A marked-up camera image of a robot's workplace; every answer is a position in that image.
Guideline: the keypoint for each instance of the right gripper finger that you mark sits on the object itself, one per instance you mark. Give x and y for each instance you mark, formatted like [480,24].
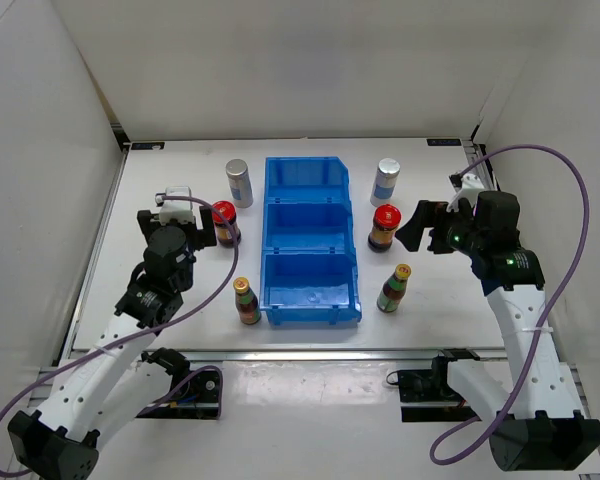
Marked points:
[410,234]
[436,212]

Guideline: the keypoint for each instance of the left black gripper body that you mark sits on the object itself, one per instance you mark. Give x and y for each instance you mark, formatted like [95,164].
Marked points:
[194,239]

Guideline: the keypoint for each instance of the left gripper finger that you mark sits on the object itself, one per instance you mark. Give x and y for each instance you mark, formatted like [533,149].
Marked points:
[207,232]
[145,219]

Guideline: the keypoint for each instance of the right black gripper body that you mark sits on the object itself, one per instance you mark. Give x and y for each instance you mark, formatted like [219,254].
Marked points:
[464,236]

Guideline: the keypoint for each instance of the red-lid sauce jar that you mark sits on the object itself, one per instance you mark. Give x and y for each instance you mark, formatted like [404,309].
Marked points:
[225,221]
[386,221]

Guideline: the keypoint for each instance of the yellow-cap sauce bottle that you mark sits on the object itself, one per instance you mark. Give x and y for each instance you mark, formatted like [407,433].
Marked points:
[246,301]
[394,289]

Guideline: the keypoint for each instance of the silver-capped spice shaker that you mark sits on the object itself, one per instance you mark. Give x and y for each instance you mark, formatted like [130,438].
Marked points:
[387,172]
[239,183]

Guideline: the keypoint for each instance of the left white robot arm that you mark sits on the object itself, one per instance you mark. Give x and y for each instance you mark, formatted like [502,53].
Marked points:
[119,379]

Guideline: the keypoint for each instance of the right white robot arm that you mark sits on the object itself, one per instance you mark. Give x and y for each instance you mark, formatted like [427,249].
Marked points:
[537,425]

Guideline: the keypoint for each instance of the right black corner label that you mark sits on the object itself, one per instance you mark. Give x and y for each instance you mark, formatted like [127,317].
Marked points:
[444,142]

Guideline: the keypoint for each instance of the black corner label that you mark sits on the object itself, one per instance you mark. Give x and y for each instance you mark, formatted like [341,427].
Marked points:
[444,142]
[147,146]

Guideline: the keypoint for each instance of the left black corner label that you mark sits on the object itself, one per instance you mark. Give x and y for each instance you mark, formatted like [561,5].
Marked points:
[147,146]

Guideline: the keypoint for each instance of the blue three-compartment plastic bin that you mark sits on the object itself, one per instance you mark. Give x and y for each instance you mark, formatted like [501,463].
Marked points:
[309,271]

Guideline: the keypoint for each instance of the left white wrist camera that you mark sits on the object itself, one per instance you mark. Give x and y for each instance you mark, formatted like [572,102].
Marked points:
[178,212]

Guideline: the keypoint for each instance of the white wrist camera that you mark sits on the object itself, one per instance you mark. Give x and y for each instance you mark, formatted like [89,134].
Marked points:
[178,212]
[467,186]

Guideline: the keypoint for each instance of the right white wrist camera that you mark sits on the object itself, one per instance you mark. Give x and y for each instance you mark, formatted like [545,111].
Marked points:
[467,186]

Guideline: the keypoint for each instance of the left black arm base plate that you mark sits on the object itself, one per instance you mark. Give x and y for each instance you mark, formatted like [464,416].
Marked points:
[194,393]

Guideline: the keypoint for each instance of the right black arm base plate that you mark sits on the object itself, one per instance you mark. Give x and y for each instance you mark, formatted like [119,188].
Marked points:
[424,393]

